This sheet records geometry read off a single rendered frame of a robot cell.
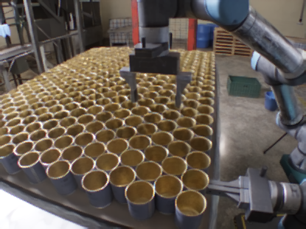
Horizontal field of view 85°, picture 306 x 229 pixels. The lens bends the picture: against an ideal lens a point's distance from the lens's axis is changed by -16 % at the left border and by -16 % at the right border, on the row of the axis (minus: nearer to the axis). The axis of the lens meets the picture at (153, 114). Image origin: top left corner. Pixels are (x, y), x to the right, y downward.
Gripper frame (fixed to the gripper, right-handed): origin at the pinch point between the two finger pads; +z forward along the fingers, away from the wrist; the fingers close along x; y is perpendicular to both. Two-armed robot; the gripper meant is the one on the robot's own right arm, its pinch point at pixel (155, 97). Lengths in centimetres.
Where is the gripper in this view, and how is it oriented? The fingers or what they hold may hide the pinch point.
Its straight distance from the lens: 57.8
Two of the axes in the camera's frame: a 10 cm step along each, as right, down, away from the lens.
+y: 2.8, -5.2, 8.1
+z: 0.3, 8.5, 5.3
